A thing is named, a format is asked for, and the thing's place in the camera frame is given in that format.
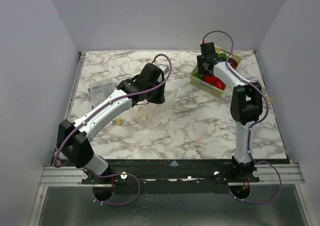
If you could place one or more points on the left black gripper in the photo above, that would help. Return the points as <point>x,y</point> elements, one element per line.
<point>160,98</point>

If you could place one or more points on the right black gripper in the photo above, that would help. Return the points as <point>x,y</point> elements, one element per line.
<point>205,67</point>

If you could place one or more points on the red toy bell pepper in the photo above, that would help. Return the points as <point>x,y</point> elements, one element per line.
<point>209,78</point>

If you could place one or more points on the red toy strawberry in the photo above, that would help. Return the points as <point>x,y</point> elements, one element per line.
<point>219,84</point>

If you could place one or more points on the clear zip top bag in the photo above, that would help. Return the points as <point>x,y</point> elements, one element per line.
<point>150,115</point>

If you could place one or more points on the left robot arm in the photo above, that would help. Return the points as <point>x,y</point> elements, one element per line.
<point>74,138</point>

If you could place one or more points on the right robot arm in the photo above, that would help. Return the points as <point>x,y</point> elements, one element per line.
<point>246,103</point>

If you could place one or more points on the green toy bell pepper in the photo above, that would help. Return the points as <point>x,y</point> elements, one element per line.
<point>221,55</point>

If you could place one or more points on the dark red toy apple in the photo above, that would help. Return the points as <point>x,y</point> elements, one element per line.
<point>233,63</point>

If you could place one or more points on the cream plastic basket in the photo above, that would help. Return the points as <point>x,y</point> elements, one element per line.
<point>201,84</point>

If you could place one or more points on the clear plastic screw box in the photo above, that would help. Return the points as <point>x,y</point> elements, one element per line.
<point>100,90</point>

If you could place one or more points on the small yellow sticker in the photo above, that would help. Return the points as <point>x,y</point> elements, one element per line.
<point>118,122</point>

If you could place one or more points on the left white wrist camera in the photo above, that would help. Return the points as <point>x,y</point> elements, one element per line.
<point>162,68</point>

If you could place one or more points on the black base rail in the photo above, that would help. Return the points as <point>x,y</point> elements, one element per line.
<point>156,176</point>

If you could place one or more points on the aluminium frame rail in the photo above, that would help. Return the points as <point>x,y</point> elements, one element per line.
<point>61,177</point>

